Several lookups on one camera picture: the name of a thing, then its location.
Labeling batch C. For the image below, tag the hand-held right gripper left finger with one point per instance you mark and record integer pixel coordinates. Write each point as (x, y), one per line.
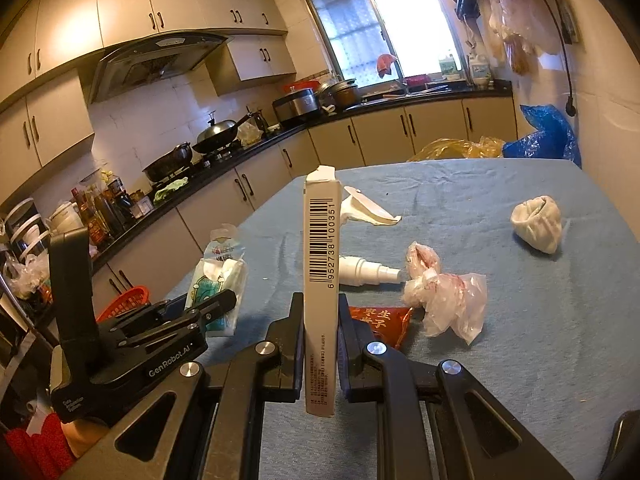
(297, 350)

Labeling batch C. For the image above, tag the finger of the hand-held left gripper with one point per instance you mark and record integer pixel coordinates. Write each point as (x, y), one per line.
(145, 315)
(217, 307)

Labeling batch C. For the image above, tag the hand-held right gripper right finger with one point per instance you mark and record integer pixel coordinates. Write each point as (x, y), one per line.
(344, 350)

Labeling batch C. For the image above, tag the orange plastic basket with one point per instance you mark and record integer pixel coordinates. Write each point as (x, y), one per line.
(125, 302)

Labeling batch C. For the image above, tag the tissue pack with green cartoon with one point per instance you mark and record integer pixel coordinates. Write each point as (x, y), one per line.
(220, 280)

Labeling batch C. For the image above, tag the white spray bottle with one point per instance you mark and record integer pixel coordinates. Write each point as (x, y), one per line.
(362, 270)

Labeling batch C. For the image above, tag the white cardboard box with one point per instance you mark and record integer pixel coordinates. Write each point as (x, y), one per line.
(322, 260)

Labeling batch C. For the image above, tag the clear plastic bag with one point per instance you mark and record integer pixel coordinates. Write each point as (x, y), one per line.
(445, 305)

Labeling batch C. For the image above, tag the person's left hand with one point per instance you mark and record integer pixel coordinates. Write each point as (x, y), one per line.
(82, 437)

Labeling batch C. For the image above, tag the red snack packet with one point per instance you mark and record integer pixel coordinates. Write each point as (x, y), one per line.
(380, 325)

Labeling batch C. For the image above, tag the pile of clear plastic bags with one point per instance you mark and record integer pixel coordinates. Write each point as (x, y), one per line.
(25, 275)

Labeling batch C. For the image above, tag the white printed pouch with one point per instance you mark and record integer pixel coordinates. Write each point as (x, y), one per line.
(224, 242)

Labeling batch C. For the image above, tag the white electric kettle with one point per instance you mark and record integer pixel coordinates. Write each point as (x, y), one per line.
(65, 217)

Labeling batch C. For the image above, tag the row of sauce bottles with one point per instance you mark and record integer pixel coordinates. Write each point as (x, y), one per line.
(107, 210)

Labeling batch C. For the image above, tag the small clear container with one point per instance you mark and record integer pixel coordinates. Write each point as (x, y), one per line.
(141, 206)

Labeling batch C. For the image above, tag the green leafy vegetables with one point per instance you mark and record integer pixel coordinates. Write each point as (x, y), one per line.
(170, 190)

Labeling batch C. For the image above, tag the white torn packaging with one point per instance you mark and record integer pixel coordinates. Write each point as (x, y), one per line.
(367, 210)

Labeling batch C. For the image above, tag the red floor mat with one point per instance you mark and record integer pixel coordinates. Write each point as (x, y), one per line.
(35, 452)

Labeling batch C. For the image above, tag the black frying pan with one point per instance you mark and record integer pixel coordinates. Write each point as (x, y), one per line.
(167, 162)

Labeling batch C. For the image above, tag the black kitchen countertop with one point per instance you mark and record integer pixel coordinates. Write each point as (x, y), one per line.
(260, 147)

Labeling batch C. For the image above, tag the black wok with lid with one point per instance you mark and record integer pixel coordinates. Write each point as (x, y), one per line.
(217, 135)

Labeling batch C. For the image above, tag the pale plastic bag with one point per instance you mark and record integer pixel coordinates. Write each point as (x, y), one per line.
(249, 132)

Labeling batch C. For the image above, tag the silver rice cooker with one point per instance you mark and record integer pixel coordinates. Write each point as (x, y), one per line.
(297, 105)

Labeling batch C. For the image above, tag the row of beige lower cabinets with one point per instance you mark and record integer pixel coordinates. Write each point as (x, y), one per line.
(380, 130)

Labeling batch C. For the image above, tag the row of beige cabinets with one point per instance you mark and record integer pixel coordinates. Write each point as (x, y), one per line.
(125, 5)
(380, 130)

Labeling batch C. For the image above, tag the yellow plastic bag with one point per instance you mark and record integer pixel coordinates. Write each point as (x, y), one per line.
(455, 149)

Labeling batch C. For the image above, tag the white rolled cloth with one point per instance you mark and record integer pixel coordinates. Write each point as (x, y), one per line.
(537, 225)

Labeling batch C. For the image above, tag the red plastic basin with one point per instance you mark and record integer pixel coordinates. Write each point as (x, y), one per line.
(300, 85)

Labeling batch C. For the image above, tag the steel pot with lid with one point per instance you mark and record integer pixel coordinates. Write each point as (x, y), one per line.
(327, 91)

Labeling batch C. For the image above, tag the brown pot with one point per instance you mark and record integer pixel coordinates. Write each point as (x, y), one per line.
(346, 95)

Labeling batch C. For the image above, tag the black range hood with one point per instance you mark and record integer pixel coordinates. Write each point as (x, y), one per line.
(150, 60)

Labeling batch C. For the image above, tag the red plastic container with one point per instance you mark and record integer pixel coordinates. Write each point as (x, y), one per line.
(417, 80)

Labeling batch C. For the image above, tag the red cloth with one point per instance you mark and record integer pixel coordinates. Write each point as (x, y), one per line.
(386, 64)

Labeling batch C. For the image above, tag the dark chair backrest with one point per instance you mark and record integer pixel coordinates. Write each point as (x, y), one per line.
(622, 445)

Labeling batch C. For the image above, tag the blue plastic bag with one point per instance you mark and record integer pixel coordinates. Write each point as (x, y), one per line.
(545, 135)

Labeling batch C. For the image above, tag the row of beige upper cabinets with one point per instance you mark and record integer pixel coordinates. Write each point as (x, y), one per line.
(125, 5)

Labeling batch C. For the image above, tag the white labelled jug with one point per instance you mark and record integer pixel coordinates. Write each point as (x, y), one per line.
(481, 71)

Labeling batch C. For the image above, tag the kitchen window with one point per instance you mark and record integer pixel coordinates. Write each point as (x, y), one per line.
(380, 20)

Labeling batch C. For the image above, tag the hanging plastic bags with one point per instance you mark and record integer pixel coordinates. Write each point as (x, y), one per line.
(520, 15)

